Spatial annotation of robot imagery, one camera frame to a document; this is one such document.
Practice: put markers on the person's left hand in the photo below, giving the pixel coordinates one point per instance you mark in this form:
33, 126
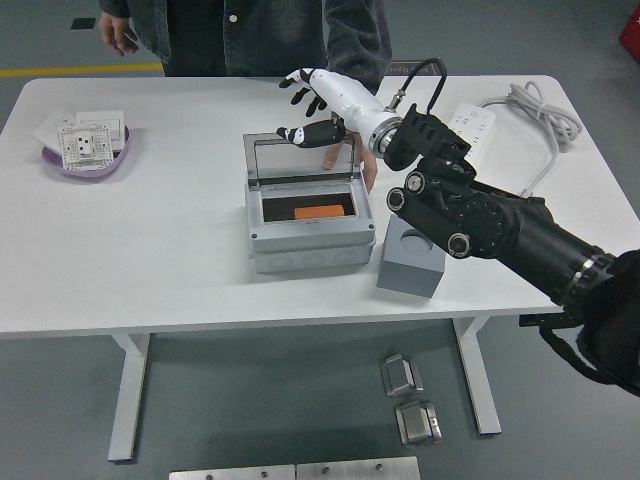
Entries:
369, 165

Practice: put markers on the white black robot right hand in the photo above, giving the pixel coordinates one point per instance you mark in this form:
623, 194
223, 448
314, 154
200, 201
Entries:
350, 100

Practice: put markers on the person's right hand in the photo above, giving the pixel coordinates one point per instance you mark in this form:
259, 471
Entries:
115, 32

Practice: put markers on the orange cylinder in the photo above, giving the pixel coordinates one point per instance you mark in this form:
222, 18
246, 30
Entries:
320, 212

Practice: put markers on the grey junction box clear lid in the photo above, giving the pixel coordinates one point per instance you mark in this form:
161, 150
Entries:
310, 240

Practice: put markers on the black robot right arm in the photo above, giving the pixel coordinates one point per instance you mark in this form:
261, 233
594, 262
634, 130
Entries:
500, 220

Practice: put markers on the grey cube with round hole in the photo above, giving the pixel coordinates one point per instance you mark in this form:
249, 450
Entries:
405, 275

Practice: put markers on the red box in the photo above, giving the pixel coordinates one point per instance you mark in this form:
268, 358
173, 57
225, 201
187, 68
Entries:
631, 32

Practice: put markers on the black floor hatch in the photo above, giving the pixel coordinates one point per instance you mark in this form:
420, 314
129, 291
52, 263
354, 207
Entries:
83, 23

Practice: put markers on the dark floor sign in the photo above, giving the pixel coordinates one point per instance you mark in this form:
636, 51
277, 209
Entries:
407, 67

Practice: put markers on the person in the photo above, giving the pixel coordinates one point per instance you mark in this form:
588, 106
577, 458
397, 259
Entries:
225, 35

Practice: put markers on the white power strip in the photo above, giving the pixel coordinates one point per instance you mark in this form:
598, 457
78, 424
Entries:
475, 120

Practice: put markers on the white printed socket panel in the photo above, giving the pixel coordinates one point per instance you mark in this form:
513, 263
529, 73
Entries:
82, 145

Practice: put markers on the purple bowl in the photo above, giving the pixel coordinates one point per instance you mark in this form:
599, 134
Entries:
90, 175

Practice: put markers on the white table leg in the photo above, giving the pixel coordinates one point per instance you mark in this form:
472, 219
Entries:
480, 380
127, 400

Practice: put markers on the flat metal plate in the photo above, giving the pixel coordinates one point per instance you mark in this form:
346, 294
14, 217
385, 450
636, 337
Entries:
357, 470

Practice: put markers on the white plain switch plate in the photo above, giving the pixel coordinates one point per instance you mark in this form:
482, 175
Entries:
116, 127

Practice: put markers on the small metal bracket block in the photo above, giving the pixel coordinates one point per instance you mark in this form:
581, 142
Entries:
400, 375
417, 425

